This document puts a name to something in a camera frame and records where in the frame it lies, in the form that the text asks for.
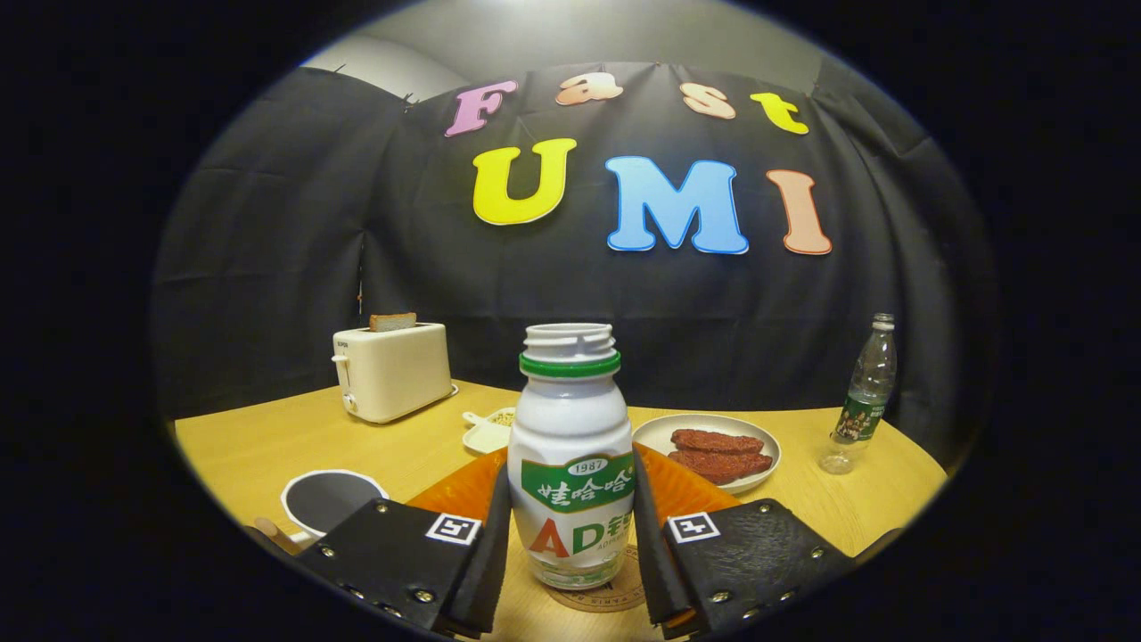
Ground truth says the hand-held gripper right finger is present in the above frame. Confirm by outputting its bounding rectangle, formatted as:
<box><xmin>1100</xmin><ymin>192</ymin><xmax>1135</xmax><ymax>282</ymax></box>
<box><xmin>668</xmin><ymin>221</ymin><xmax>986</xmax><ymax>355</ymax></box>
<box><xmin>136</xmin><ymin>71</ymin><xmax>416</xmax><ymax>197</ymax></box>
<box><xmin>631</xmin><ymin>441</ymin><xmax>857</xmax><ymax>638</ymax></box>

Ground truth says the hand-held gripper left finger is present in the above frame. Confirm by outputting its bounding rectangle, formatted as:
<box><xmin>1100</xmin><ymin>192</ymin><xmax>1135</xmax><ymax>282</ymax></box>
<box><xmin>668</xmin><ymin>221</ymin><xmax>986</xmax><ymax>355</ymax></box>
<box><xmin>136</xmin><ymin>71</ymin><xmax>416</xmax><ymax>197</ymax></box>
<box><xmin>294</xmin><ymin>446</ymin><xmax>515</xmax><ymax>638</ymax></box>

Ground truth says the black backdrop cloth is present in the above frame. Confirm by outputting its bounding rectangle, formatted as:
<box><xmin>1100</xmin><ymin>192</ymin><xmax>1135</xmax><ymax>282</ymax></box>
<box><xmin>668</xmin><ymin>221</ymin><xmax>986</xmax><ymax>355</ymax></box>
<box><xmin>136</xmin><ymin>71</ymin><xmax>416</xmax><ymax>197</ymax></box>
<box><xmin>150</xmin><ymin>58</ymin><xmax>997</xmax><ymax>465</ymax></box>

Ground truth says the divided white bean dish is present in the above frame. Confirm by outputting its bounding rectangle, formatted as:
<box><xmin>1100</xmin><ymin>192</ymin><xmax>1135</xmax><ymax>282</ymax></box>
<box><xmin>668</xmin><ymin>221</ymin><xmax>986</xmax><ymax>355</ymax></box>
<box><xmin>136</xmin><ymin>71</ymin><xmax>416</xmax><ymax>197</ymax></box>
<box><xmin>461</xmin><ymin>407</ymin><xmax>518</xmax><ymax>456</ymax></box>

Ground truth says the white juice bottle green label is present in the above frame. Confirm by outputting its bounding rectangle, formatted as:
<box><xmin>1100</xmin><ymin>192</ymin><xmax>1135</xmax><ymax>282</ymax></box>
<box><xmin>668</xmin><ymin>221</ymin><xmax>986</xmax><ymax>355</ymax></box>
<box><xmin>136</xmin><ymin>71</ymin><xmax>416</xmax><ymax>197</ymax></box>
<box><xmin>507</xmin><ymin>322</ymin><xmax>636</xmax><ymax>591</ymax></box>

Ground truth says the red-brown meat slice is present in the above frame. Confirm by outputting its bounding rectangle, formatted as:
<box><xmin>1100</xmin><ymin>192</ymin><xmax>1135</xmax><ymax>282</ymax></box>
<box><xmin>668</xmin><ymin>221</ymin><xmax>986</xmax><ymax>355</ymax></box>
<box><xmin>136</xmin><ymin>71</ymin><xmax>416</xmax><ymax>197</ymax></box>
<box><xmin>668</xmin><ymin>449</ymin><xmax>775</xmax><ymax>486</ymax></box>
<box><xmin>670</xmin><ymin>429</ymin><xmax>766</xmax><ymax>455</ymax></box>

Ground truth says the wooden table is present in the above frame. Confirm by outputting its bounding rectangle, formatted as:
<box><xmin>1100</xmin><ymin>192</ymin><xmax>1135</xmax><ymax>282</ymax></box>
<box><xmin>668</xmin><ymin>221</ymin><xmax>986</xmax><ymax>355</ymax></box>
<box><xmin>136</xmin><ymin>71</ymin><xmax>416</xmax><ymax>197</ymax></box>
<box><xmin>174</xmin><ymin>379</ymin><xmax>948</xmax><ymax>642</ymax></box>

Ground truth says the clear plastic water bottle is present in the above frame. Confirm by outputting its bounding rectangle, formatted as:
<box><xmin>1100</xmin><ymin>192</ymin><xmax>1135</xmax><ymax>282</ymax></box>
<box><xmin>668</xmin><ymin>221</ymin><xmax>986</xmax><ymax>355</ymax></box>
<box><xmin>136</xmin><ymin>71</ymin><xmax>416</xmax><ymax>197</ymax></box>
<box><xmin>817</xmin><ymin>313</ymin><xmax>899</xmax><ymax>475</ymax></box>

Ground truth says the white cup wooden handle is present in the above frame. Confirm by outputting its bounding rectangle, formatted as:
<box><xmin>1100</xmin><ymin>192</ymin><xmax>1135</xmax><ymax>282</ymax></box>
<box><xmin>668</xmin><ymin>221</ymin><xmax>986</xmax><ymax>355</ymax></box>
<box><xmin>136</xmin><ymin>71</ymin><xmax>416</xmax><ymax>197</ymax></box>
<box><xmin>254</xmin><ymin>469</ymin><xmax>390</xmax><ymax>554</ymax></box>

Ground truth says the round wooden coaster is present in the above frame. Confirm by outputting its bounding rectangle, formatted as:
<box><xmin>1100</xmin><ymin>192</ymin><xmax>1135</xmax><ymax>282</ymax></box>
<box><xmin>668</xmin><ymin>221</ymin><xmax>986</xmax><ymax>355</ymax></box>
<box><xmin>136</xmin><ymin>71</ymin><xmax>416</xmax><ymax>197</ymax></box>
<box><xmin>546</xmin><ymin>544</ymin><xmax>647</xmax><ymax>613</ymax></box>

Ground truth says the round white plate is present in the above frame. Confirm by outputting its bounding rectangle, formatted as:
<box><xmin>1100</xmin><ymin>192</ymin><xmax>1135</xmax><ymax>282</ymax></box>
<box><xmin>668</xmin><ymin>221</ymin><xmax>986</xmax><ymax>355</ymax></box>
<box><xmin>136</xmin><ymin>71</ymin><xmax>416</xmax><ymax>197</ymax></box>
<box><xmin>631</xmin><ymin>413</ymin><xmax>783</xmax><ymax>497</ymax></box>

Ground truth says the cream toaster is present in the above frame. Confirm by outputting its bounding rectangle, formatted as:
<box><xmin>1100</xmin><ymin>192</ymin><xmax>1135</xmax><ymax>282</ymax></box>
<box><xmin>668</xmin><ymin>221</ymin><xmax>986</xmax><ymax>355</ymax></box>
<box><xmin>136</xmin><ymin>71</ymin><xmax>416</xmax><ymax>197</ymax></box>
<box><xmin>332</xmin><ymin>322</ymin><xmax>457</xmax><ymax>425</ymax></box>

